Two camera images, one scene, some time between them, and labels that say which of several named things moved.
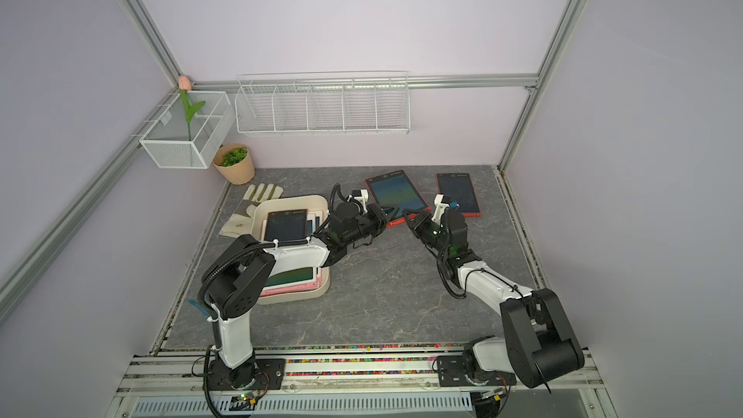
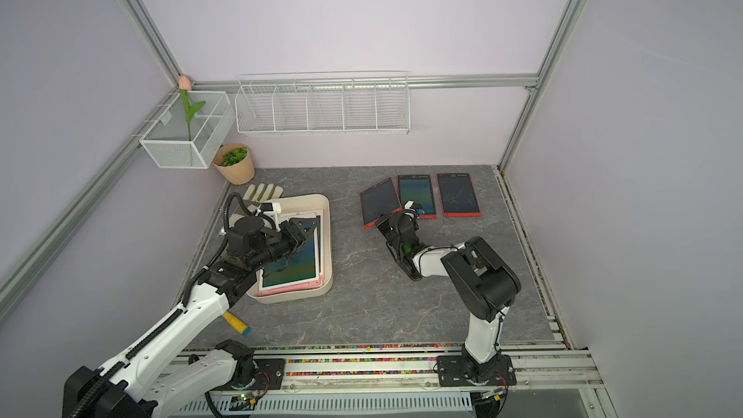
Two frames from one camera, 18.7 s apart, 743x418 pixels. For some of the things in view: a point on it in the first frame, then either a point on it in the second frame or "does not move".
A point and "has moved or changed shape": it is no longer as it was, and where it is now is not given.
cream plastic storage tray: [309, 202] does not move
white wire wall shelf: [324, 103] does not move
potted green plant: [234, 162] does not move
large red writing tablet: [395, 189] has moved or changed shape
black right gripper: [419, 223] to [382, 223]
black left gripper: [379, 216] to [300, 234]
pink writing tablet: [292, 289] does not move
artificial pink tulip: [185, 85] does not move
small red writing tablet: [458, 190] does not move
